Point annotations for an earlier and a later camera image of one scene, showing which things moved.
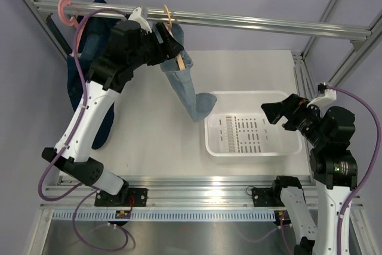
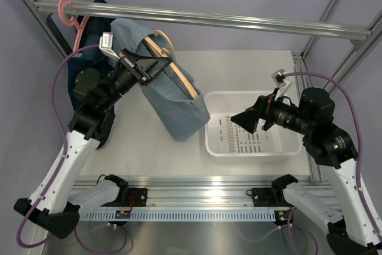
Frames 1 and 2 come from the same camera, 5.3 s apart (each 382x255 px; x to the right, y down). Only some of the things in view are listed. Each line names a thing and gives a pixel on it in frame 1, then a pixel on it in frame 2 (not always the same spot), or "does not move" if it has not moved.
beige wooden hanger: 170,27 to 176,71
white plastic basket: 239,126 does not move
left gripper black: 169,49 to 146,68
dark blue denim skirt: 92,32 does not move
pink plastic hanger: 70,21 does not move
